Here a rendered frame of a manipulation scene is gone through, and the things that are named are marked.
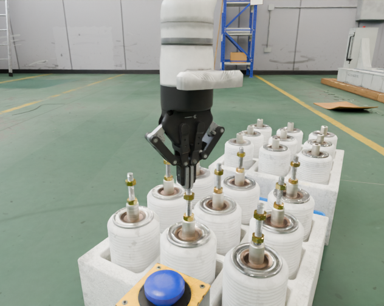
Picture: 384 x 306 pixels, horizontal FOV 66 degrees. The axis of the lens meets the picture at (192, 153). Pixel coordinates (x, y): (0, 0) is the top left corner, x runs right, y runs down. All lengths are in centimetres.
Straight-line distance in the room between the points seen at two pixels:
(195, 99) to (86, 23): 674
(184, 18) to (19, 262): 79
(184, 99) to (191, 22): 9
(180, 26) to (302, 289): 44
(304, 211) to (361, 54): 425
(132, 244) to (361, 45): 454
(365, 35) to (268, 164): 408
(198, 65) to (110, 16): 657
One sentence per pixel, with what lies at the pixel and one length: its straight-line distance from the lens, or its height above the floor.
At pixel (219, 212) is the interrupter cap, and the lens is 58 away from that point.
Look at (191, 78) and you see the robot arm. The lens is 35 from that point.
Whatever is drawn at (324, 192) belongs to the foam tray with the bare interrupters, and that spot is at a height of 17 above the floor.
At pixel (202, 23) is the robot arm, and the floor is 58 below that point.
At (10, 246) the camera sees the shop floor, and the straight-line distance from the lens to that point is 105.
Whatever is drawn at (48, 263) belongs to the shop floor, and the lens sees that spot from 93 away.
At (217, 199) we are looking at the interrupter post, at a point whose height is 27.
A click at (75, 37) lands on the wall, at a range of 719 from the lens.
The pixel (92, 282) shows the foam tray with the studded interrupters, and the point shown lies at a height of 14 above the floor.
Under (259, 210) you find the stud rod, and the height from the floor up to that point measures 34.
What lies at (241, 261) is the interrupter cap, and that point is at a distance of 47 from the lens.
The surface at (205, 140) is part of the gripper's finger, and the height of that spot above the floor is 41.
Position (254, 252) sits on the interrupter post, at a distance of 46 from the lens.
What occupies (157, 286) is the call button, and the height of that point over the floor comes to 33.
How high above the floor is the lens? 55
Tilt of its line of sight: 20 degrees down
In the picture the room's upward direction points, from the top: straight up
